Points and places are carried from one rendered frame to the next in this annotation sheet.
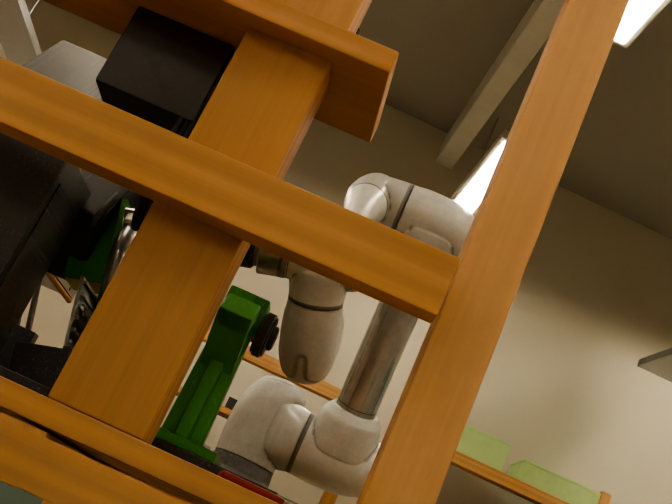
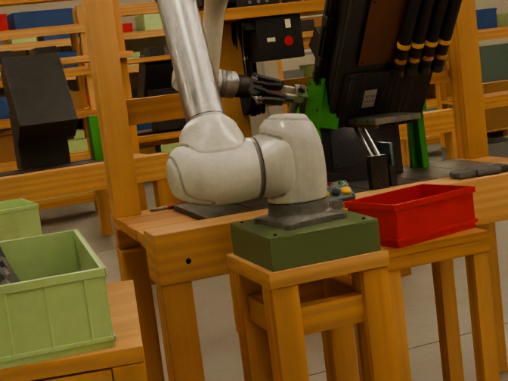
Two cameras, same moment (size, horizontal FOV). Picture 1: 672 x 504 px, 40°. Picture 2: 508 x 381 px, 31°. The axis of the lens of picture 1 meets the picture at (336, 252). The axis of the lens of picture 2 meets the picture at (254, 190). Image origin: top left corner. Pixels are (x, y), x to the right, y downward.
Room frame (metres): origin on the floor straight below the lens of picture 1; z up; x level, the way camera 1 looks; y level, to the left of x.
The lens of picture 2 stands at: (4.44, -0.96, 1.33)
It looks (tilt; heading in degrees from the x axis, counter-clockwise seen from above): 7 degrees down; 159
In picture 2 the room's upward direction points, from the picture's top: 7 degrees counter-clockwise
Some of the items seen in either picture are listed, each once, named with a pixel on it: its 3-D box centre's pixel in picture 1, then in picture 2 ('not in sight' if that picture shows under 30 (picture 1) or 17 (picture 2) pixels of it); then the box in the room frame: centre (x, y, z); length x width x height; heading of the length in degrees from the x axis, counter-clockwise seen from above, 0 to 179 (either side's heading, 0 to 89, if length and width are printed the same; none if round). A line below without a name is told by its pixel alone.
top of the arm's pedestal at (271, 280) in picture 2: not in sight; (305, 259); (2.30, -0.01, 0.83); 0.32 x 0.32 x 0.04; 88
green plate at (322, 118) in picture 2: (101, 255); (322, 109); (1.68, 0.39, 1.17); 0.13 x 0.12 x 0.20; 87
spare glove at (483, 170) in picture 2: not in sight; (476, 171); (1.91, 0.80, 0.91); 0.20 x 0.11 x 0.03; 84
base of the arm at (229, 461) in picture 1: (231, 469); (305, 208); (2.30, 0.01, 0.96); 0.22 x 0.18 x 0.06; 97
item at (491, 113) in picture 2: not in sight; (489, 110); (-6.32, 6.85, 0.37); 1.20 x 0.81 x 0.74; 93
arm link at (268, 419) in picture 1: (267, 421); (289, 156); (2.30, -0.02, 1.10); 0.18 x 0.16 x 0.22; 85
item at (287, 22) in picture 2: (168, 80); (274, 38); (1.41, 0.37, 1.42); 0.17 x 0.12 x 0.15; 87
